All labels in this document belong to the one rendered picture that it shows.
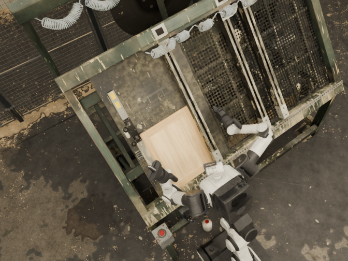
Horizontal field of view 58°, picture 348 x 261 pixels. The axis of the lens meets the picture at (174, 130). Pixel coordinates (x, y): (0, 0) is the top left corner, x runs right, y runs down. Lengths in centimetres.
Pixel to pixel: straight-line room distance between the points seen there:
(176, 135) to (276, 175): 156
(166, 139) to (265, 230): 154
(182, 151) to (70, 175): 182
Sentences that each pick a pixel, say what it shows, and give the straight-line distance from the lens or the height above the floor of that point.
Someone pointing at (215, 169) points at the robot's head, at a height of 143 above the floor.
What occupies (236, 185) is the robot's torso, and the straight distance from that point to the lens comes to 206.
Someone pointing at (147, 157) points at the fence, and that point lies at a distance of 240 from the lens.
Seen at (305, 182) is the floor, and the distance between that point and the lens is 372.
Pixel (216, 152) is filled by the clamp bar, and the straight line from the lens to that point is 259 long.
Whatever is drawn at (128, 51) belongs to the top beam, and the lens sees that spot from 221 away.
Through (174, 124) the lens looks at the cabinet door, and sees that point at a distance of 244.
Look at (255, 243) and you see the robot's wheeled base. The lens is 323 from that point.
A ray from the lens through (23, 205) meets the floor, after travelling 408.
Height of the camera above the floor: 330
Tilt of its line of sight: 57 degrees down
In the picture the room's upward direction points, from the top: 11 degrees counter-clockwise
